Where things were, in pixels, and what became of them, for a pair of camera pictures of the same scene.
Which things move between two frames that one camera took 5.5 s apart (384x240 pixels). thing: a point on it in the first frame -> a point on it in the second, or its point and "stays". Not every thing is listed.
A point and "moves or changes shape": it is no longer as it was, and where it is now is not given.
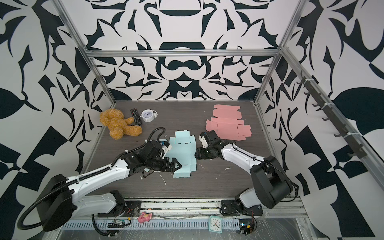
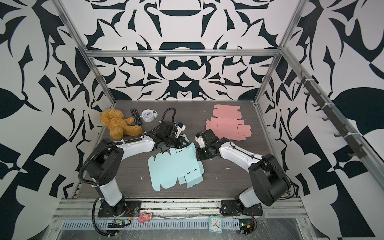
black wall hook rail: [359, 150] stays
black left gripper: [166, 163] -> [181, 140]
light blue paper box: [183, 149] moves or changes shape
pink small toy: [144, 217] stays
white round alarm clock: [148, 115] stays
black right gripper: [200, 155] stays
